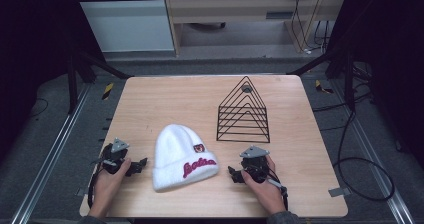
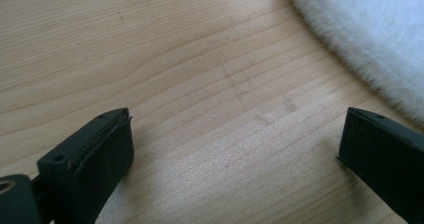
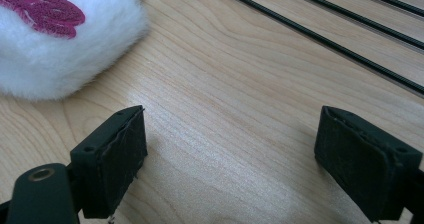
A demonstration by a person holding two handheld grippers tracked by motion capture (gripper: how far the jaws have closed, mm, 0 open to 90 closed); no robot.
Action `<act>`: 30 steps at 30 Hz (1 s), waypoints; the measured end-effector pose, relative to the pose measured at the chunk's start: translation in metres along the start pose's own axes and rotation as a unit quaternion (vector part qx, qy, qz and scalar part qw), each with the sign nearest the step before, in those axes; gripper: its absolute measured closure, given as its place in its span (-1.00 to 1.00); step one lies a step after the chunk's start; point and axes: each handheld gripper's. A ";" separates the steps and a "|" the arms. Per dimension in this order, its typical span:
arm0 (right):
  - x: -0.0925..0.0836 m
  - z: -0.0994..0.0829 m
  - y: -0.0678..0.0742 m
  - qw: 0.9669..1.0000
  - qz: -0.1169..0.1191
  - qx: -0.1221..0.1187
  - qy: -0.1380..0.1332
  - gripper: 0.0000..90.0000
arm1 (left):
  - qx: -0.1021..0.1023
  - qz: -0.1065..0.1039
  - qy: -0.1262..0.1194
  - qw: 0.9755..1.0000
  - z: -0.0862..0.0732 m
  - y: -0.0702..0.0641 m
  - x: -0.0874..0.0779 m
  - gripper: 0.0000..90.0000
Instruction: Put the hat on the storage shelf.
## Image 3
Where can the white fluffy plush toy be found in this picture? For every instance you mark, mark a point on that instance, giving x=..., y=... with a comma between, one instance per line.
x=66, y=50

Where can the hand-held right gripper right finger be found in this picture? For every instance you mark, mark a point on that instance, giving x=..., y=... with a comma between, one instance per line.
x=363, y=170

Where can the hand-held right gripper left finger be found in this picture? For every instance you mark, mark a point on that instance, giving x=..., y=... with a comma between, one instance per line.
x=110, y=164

